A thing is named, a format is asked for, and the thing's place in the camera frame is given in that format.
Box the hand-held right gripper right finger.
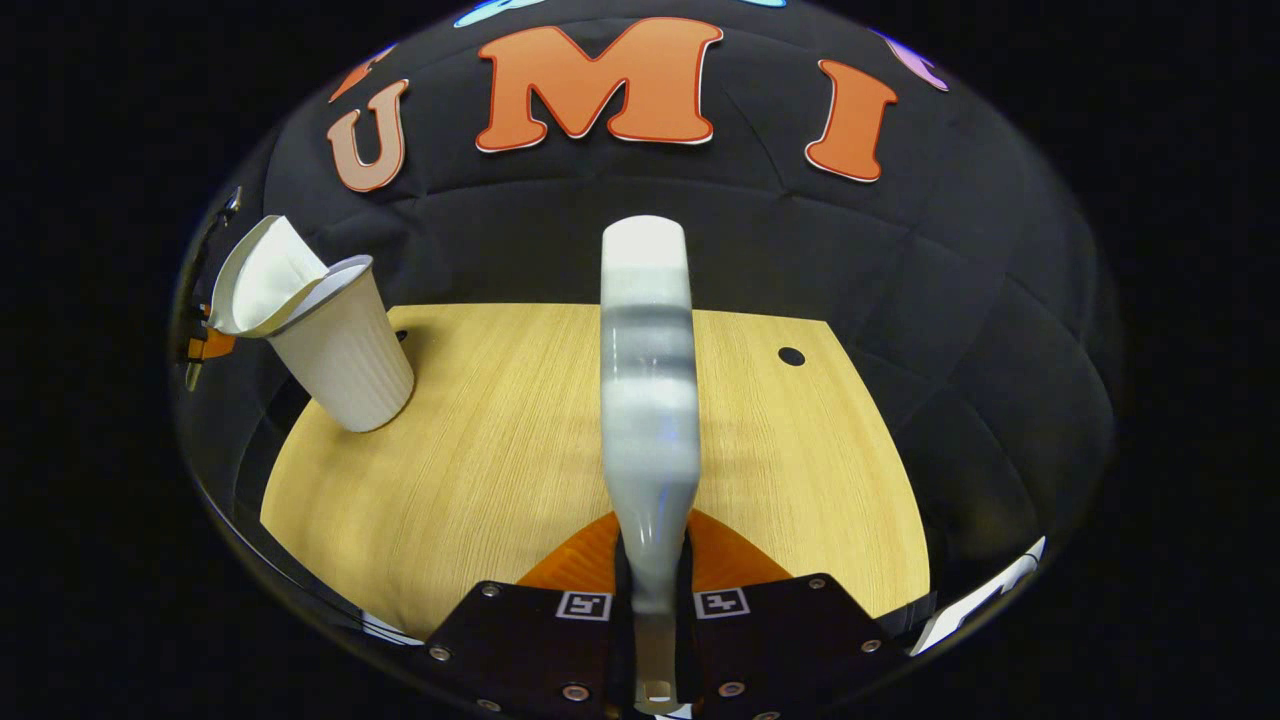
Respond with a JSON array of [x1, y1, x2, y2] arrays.
[[681, 507, 907, 720]]

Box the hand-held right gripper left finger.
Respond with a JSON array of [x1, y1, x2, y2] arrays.
[[425, 511, 635, 720]]

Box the grey plastic dustpan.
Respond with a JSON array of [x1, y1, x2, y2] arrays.
[[208, 215, 331, 338]]

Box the white ribbed garbage bin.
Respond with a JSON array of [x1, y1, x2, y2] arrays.
[[265, 255, 416, 433]]

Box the small grey broom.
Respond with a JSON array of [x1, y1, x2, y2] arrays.
[[600, 215, 701, 715]]

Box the wooden desktop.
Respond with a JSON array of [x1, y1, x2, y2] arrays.
[[260, 303, 931, 641]]

